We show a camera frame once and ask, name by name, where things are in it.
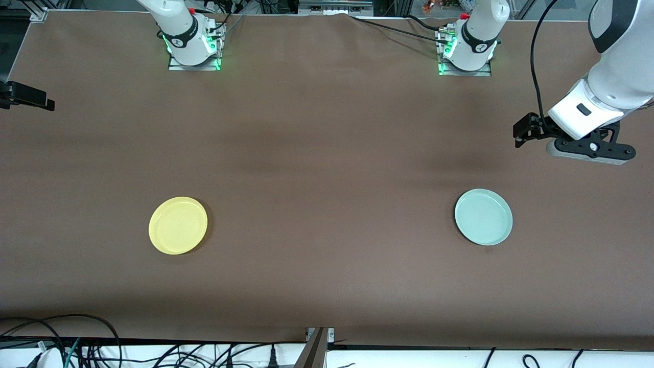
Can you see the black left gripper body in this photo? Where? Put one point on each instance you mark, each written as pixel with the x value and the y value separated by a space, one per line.
pixel 540 128

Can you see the pale green round plate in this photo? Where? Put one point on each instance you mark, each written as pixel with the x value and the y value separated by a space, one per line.
pixel 483 217

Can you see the yellow round plate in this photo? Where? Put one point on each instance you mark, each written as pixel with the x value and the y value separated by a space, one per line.
pixel 178 225

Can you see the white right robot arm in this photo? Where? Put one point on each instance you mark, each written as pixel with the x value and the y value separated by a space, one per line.
pixel 179 23

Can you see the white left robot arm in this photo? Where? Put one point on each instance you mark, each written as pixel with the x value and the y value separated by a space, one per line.
pixel 623 66

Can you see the colourful small object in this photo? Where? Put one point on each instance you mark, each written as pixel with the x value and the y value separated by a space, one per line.
pixel 433 6

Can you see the brown table cover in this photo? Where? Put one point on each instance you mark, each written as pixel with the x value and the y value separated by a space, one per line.
pixel 327 153

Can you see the grey metal device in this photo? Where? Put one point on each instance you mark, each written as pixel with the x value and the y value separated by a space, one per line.
pixel 332 7

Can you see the white table edge panel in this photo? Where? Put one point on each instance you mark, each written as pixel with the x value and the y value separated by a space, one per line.
pixel 409 360

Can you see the black power plug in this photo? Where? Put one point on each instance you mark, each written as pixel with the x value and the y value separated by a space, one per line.
pixel 273 358

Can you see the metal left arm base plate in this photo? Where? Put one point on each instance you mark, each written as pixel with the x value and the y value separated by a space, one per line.
pixel 485 73

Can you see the aluminium frame corner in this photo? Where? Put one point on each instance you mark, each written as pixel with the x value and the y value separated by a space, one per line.
pixel 39 14

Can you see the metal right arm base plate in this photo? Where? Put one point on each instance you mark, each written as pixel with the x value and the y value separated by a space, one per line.
pixel 176 66

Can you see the aluminium profile post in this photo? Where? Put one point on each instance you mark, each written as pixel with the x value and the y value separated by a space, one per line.
pixel 314 352

